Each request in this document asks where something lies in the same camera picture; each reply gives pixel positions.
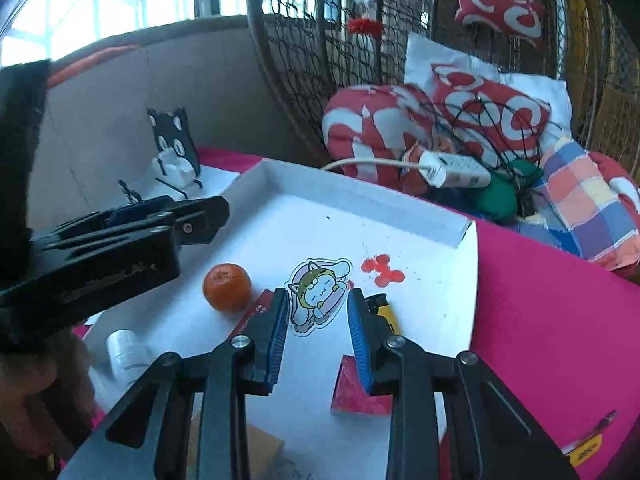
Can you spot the small red swirl pillow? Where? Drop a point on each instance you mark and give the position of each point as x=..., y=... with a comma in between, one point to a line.
x=500, y=7

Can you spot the orange tangerine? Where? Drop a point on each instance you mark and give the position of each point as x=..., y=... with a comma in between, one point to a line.
x=226, y=287

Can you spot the person's left hand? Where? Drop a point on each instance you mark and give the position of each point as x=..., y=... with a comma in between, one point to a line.
x=35, y=385

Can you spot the white plastic bottle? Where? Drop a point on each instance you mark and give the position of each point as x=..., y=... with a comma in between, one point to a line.
x=127, y=355

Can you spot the white pillow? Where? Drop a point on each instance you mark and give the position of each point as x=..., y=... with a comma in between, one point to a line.
x=425, y=60

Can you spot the white cardboard tray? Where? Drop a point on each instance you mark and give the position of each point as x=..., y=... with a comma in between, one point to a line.
x=310, y=225

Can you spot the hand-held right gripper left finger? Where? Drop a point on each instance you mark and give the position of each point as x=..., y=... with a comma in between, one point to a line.
x=277, y=340

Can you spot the red flower ornament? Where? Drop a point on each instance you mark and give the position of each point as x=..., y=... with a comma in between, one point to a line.
x=366, y=26

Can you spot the plaid cushion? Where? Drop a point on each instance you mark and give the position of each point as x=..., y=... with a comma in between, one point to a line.
x=585, y=200

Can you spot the blue cloth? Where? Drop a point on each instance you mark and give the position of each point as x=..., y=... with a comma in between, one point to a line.
x=545, y=230

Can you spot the cartoon cat sticker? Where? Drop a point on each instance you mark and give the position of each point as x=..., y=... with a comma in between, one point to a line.
x=317, y=290

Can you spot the red packet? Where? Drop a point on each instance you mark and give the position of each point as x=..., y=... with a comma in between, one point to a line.
x=352, y=395

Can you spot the white power strip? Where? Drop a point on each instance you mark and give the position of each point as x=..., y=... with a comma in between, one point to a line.
x=457, y=170

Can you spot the red swirl seat cushion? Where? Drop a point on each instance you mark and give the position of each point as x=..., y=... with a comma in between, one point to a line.
x=370, y=125
x=622, y=180

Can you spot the green plush object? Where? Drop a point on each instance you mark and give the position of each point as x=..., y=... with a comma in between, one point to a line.
x=497, y=200

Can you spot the square red swirl cushion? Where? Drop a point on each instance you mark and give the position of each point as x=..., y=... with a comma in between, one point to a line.
x=500, y=110

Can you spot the wicker hanging egg chair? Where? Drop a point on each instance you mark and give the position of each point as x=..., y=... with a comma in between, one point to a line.
x=300, y=35

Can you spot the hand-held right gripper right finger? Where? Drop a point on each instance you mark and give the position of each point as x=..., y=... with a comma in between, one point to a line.
x=357, y=340

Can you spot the black cat phone holder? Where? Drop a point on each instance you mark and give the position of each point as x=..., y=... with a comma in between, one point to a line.
x=172, y=140

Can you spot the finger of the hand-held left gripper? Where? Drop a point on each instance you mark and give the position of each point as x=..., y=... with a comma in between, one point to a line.
x=210, y=210
x=165, y=232

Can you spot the small brown cardboard box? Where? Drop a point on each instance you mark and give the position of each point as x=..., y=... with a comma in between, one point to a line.
x=265, y=450

